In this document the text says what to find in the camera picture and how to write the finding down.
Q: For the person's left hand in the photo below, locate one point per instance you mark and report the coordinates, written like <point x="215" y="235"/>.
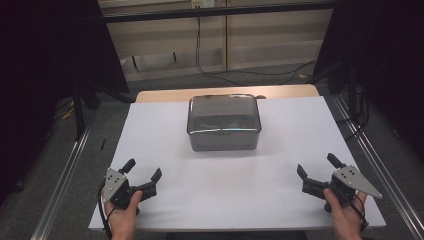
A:
<point x="123" y="223"/>

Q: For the wooden table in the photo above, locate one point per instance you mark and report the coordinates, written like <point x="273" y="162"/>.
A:
<point x="166" y="95"/>

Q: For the grey translucent box lid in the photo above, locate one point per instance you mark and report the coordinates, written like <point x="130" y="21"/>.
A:
<point x="223" y="110"/>

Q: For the white wall socket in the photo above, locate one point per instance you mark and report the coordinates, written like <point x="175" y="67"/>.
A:
<point x="203" y="3"/>

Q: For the black curtain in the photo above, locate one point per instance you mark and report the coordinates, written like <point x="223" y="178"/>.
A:
<point x="50" y="66"/>
<point x="383" y="50"/>

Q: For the yellow floor piece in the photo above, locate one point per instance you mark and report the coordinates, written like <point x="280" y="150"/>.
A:
<point x="68" y="114"/>

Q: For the person's right hand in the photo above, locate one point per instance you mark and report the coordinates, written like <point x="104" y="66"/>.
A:
<point x="346" y="220"/>

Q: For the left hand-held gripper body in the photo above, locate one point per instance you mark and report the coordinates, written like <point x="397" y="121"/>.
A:
<point x="115" y="181"/>

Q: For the aluminium floor rail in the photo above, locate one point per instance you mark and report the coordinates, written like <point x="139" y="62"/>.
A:
<point x="63" y="183"/>
<point x="376" y="160"/>

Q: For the small black floor piece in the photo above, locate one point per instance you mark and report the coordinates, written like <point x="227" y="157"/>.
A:
<point x="103" y="144"/>

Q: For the black horizontal bar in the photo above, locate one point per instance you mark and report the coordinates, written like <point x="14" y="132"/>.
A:
<point x="216" y="11"/>

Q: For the black metal stand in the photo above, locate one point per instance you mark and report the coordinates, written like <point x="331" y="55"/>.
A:
<point x="351" y="93"/>
<point x="79" y="110"/>

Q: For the white table board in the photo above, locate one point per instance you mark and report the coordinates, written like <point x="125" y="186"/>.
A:
<point x="233" y="186"/>

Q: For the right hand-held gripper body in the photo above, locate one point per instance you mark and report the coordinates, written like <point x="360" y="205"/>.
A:
<point x="350" y="178"/>

